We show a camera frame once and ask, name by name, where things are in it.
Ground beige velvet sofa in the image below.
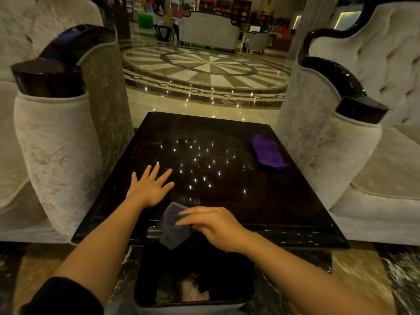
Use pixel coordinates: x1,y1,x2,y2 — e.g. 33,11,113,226
179,11,241,51

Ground beige tufted velvet armchair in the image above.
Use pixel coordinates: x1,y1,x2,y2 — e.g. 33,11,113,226
275,0,420,246

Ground person's right forearm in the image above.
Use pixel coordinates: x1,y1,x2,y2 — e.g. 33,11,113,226
234,228,392,315

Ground grey cleaning cloth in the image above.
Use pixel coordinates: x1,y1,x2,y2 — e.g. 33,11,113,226
158,202,194,250

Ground purple cleaning cloth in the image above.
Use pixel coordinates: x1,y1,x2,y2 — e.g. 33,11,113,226
252,134,289,170

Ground black metal stool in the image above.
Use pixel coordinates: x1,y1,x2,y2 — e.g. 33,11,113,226
154,24,174,42

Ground black waste bin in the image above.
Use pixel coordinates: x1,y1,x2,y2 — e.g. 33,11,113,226
135,241,255,315

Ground dark sleeve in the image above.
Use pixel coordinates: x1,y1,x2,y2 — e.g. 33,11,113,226
20,276,105,315

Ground green box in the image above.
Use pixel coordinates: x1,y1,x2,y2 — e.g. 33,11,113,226
138,12,154,29

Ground person's left forearm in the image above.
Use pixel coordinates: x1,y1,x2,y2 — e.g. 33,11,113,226
52,197,146,307

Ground person's right hand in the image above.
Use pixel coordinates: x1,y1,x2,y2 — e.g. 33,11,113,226
175,206,250,254

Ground display shelves with goods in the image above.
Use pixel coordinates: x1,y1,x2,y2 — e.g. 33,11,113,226
198,0,252,23

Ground dark glossy side table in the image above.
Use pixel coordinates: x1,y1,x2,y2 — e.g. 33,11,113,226
72,111,350,249

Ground small beige armchair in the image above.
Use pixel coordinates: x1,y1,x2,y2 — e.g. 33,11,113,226
244,29,271,54

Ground grey stone column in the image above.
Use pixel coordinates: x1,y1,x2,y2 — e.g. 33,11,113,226
287,0,338,61

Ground person's left hand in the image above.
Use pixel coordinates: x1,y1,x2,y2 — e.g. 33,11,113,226
126,164,175,209

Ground crumpled tissue rubbish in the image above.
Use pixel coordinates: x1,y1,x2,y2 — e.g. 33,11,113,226
179,274,210,302

